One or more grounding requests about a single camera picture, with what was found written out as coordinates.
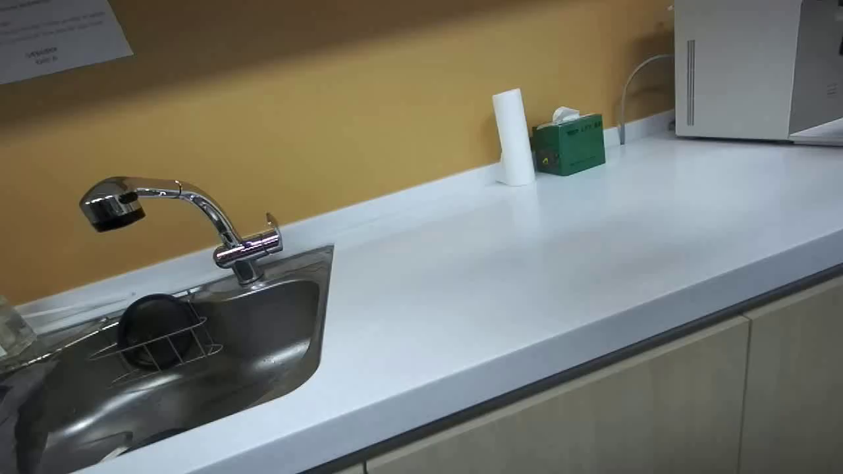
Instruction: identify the white water dispenser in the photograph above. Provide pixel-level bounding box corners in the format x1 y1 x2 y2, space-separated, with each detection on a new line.
671 0 843 148

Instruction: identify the green tissue box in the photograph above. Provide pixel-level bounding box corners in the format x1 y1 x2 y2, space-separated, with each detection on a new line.
530 103 609 178

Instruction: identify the chrome sink faucet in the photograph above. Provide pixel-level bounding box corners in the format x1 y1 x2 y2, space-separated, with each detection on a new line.
77 174 288 291

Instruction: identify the stainless steel sink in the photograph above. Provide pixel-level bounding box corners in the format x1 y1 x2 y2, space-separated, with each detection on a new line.
0 242 338 474

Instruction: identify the light wood cabinet door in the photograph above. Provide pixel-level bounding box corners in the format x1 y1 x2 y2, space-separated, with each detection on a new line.
738 274 843 474
364 313 754 474

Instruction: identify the clear plastic bottle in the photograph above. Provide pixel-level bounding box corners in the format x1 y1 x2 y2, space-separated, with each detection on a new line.
0 295 39 362

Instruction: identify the grey cloth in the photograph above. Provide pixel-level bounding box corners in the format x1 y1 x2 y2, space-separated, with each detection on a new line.
0 357 58 474

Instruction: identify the dispenser power cable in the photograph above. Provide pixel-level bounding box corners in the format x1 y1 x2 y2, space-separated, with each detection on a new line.
617 49 677 148

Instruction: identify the wire sponge rack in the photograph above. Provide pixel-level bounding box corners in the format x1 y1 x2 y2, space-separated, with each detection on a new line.
87 284 227 375

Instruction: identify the white paper wall notice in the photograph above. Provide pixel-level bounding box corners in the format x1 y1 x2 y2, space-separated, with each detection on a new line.
0 0 133 86

